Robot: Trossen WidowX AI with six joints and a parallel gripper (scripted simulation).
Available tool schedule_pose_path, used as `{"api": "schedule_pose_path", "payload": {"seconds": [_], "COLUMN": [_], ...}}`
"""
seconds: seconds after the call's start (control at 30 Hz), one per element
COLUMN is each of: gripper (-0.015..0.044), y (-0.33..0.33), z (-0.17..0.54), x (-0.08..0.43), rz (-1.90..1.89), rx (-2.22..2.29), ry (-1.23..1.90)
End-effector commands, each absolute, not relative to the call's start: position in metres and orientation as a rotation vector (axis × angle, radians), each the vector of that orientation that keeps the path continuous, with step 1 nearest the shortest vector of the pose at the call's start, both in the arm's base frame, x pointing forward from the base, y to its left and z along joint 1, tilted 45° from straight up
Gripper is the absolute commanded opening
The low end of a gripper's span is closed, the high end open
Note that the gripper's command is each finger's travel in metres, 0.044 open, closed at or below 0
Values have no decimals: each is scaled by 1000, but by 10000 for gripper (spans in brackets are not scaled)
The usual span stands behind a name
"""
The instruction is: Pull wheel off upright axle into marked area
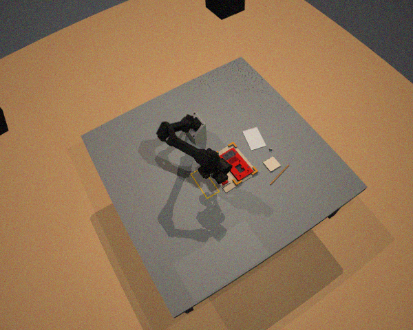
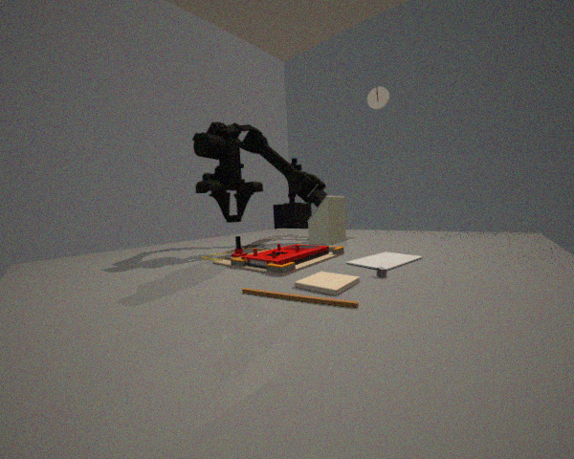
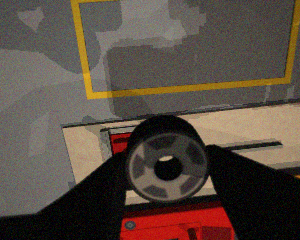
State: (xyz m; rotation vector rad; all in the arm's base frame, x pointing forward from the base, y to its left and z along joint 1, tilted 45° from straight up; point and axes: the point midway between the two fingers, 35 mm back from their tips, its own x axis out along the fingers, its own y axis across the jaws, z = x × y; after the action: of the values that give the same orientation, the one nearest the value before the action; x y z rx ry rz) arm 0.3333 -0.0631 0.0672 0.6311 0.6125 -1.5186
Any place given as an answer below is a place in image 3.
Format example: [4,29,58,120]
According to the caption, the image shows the yellow rectangular outline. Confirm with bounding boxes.
[70,0,300,99]

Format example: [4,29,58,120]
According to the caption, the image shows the black wheel with grey hub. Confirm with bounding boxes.
[125,115,211,204]

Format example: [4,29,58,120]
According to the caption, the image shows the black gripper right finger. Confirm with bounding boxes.
[206,144,300,240]

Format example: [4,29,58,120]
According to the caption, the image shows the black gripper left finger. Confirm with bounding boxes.
[0,152,127,240]

